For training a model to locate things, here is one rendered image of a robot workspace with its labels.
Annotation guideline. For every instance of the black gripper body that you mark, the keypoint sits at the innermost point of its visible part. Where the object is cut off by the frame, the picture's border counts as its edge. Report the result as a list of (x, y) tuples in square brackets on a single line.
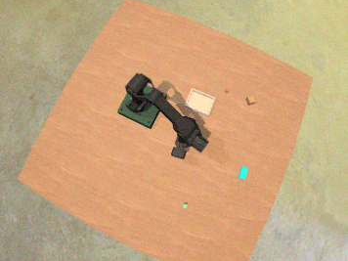
[(179, 153)]

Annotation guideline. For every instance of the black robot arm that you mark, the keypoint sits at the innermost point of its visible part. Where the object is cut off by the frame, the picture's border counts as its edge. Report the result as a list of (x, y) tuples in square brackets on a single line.
[(187, 129)]

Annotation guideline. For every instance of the small teal block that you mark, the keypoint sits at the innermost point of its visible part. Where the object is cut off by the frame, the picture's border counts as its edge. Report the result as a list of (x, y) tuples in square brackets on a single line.
[(243, 172)]

